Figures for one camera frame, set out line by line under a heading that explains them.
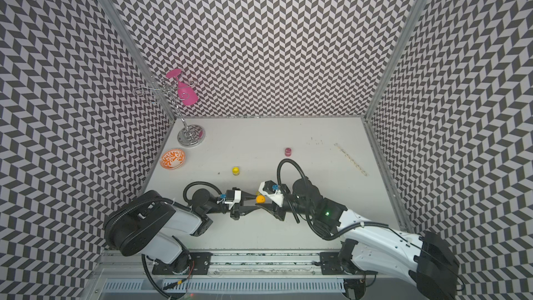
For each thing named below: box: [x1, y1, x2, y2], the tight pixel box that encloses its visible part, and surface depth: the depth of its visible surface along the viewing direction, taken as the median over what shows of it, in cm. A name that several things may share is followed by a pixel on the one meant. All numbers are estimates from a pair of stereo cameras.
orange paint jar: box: [256, 194, 266, 204], surface depth 69 cm
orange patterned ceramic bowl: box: [159, 148, 186, 171], surface depth 101 cm
